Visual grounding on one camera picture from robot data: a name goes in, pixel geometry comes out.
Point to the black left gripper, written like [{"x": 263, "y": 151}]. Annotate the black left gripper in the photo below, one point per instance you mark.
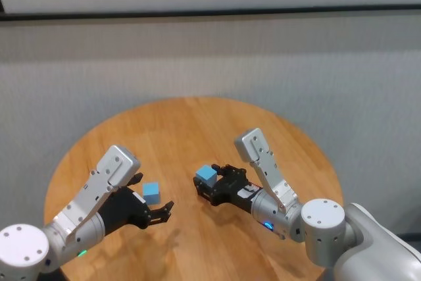
[{"x": 126, "y": 208}]

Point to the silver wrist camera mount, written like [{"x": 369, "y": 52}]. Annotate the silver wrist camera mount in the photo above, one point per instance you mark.
[
  {"x": 263, "y": 162},
  {"x": 105, "y": 179}
]

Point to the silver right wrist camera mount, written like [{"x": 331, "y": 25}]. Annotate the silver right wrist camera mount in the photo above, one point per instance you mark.
[{"x": 263, "y": 162}]

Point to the blue cube block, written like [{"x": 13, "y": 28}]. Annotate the blue cube block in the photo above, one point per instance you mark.
[
  {"x": 205, "y": 174},
  {"x": 151, "y": 195}
]

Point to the black wall trim strip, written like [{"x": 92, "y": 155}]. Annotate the black wall trim strip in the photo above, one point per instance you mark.
[{"x": 210, "y": 12}]

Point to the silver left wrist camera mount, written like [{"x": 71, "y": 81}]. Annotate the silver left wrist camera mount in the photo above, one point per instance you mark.
[{"x": 105, "y": 179}]

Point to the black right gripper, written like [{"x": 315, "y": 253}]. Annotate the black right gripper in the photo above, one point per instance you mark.
[{"x": 232, "y": 189}]

